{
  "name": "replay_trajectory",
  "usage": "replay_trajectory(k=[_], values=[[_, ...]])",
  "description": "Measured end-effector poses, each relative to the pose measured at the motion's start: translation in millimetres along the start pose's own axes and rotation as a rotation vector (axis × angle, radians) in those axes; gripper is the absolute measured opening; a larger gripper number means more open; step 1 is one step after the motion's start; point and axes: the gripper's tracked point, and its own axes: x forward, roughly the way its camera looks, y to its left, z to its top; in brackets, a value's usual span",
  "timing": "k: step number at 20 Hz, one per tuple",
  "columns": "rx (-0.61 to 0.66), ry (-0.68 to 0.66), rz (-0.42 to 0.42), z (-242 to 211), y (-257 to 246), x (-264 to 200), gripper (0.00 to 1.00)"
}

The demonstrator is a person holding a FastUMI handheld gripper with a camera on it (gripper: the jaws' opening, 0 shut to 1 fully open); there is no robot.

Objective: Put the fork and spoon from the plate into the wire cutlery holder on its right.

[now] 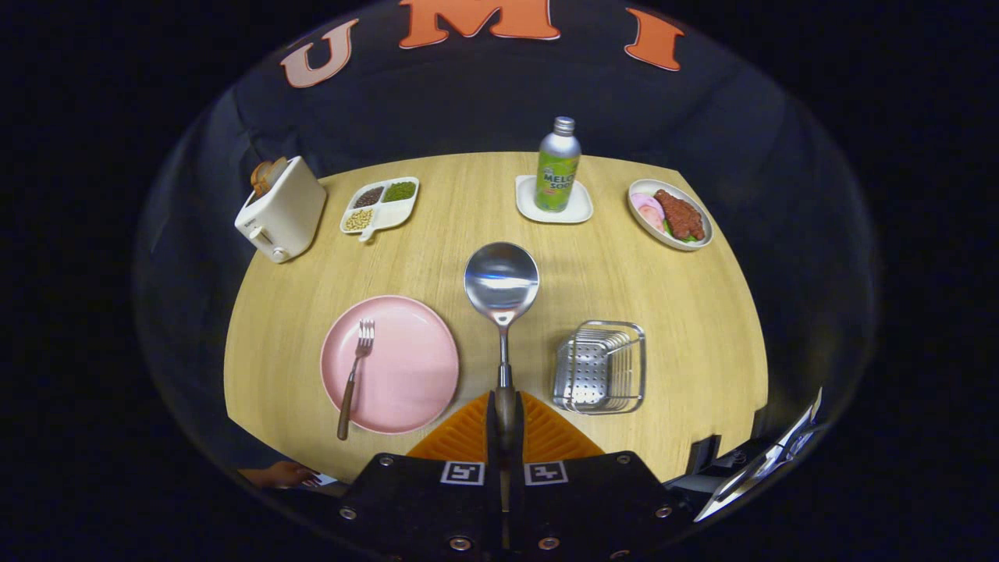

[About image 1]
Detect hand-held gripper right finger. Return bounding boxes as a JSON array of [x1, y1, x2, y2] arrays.
[[507, 390, 697, 562]]

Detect brown meat piece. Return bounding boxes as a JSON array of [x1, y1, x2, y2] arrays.
[[654, 189, 706, 241]]

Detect metal wire cutlery rack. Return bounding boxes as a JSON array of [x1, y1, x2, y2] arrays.
[[553, 320, 647, 415]]

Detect toasted bread slices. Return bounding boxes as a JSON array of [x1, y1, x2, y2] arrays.
[[250, 157, 290, 197]]

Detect pink round plate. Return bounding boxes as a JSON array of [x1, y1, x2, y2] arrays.
[[320, 295, 460, 436]]

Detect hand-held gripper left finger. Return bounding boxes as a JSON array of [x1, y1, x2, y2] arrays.
[[332, 390, 504, 562]]

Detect pink ham slices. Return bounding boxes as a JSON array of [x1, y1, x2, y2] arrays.
[[631, 193, 666, 233]]

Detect metal spoon with wooden handle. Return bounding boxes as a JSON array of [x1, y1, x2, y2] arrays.
[[464, 241, 541, 454]]

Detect white toaster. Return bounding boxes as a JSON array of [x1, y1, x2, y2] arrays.
[[235, 156, 328, 264]]

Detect white square coaster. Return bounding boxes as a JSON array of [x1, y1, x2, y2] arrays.
[[515, 175, 594, 225]]

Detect metal fork with wooden handle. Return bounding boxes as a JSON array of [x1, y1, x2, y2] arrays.
[[337, 318, 376, 442]]

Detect white divided dish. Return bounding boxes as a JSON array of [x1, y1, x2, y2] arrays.
[[340, 176, 421, 243]]

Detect green and silver drink bottle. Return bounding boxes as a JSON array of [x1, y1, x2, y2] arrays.
[[535, 116, 582, 213]]

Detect white oval food plate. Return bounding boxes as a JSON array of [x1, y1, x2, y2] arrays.
[[627, 179, 714, 251]]

